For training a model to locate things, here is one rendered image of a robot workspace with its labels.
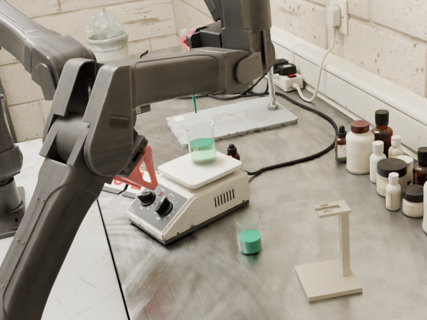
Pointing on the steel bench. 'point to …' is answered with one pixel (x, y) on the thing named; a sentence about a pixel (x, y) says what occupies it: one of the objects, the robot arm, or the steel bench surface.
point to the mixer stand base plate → (234, 119)
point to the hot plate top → (196, 176)
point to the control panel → (152, 217)
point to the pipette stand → (332, 287)
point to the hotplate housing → (199, 205)
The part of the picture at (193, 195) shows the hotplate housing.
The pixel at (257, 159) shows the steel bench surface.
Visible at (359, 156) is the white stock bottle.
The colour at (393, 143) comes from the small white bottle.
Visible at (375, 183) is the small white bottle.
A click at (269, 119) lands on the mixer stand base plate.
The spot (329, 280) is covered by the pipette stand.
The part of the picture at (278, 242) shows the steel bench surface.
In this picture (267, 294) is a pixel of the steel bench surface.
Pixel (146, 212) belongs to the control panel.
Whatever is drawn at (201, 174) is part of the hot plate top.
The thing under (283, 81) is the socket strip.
